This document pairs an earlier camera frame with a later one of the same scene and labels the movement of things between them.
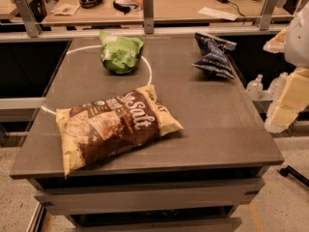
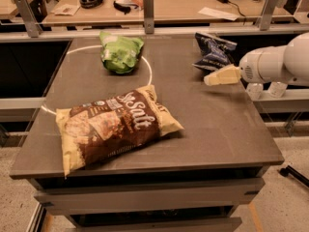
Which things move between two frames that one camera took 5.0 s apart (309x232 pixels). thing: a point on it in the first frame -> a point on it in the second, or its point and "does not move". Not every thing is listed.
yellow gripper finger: x=293 y=101 -> x=228 y=74
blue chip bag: x=213 y=55 does not move
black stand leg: x=294 y=173 does not move
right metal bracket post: x=270 y=4 does not move
